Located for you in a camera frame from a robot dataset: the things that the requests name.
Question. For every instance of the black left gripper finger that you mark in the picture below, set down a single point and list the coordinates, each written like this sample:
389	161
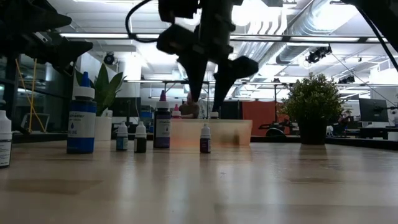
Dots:
46	15
68	51

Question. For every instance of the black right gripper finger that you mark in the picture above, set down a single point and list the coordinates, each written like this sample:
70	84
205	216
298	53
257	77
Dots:
194	74
224	87

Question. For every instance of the large pink food coloring bottle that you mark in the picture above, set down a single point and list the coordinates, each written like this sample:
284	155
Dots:
176	112

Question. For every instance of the small purple bottle white cap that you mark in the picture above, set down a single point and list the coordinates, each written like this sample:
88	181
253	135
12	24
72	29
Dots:
205	144

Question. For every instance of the small dark bottle white cap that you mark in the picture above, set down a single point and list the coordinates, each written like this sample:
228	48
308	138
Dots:
4	124
140	144

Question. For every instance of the small teal bottle white cap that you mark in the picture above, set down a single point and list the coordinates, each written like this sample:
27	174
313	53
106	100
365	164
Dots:
122	143

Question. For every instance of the large purple food coloring bottle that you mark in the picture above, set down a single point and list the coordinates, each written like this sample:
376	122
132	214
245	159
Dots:
162	130

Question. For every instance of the large blue food coloring bottle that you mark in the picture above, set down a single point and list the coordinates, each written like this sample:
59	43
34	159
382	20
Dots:
81	124

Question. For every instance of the person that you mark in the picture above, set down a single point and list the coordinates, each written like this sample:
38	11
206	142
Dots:
191	110

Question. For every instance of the long ceiling light bar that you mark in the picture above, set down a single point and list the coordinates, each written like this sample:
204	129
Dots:
102	35

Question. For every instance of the black ceiling spotlight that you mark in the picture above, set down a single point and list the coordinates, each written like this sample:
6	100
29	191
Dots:
109	58
317	54
346	79

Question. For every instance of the red partition panel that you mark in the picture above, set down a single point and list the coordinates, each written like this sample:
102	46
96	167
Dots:
258	116

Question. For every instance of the snake plant in white pot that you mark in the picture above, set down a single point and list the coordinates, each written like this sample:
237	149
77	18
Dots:
107	93

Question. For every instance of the orange translucent plastic bin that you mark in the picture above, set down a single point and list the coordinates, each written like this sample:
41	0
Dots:
186	133

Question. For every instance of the bushy plant in black pot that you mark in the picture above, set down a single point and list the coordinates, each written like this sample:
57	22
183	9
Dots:
311	96

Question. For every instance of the black monitor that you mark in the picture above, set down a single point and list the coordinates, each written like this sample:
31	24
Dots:
373	110

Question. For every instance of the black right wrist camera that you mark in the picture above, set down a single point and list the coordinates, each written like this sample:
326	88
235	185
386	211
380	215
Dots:
178	9

